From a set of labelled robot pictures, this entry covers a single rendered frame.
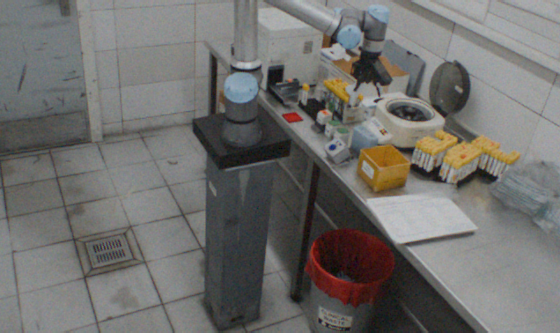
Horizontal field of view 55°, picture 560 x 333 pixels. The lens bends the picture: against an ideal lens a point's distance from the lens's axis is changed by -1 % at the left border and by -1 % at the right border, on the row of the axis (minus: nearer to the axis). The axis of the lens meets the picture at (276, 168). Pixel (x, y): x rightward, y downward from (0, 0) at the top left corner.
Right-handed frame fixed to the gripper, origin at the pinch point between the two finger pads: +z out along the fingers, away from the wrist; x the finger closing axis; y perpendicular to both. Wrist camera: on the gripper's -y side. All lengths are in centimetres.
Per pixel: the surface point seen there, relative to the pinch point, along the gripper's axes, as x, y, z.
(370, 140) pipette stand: 2.3, -7.9, 11.6
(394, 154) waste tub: -1.2, -17.4, 13.4
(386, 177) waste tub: 9.6, -25.2, 15.3
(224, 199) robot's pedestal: 53, 11, 34
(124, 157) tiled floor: 38, 165, 108
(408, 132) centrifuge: -17.1, -9.2, 12.4
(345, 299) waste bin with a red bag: 17, -26, 72
